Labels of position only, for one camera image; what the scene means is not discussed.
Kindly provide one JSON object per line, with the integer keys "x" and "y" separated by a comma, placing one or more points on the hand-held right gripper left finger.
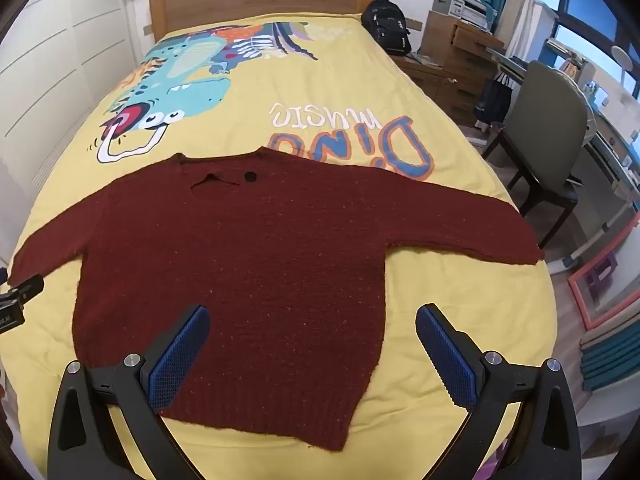
{"x": 180, "y": 355}

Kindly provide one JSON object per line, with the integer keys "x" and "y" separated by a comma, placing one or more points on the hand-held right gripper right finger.
{"x": 447, "y": 355}

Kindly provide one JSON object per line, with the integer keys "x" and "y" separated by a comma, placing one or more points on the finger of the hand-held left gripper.
{"x": 27, "y": 290}

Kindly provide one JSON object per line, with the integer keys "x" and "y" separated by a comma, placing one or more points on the maroon knitted sweater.
{"x": 250, "y": 260}

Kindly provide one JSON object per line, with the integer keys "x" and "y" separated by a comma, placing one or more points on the orange framed mirror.
{"x": 582, "y": 305}

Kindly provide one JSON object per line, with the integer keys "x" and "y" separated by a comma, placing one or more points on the stack of teal mats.
{"x": 612, "y": 355}

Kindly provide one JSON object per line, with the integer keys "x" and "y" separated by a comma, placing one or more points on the white wardrobe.
{"x": 60, "y": 60}

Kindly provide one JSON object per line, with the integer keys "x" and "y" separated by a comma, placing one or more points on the grey-green chair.
{"x": 545, "y": 125}

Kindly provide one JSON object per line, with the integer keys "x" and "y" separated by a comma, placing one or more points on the black bag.
{"x": 492, "y": 102}

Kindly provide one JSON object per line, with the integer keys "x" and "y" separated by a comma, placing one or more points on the yellow dinosaur printed blanket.
{"x": 350, "y": 85}

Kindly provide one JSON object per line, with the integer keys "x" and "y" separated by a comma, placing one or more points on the brown cardboard box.
{"x": 465, "y": 60}

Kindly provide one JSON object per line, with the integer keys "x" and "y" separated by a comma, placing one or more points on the black backpack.
{"x": 387, "y": 25}

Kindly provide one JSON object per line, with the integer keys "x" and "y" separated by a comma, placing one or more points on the white desk lamp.
{"x": 620, "y": 55}

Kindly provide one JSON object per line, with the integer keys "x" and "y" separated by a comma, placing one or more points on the white printer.
{"x": 457, "y": 5}

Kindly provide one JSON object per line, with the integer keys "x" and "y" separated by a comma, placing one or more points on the window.
{"x": 590, "y": 5}

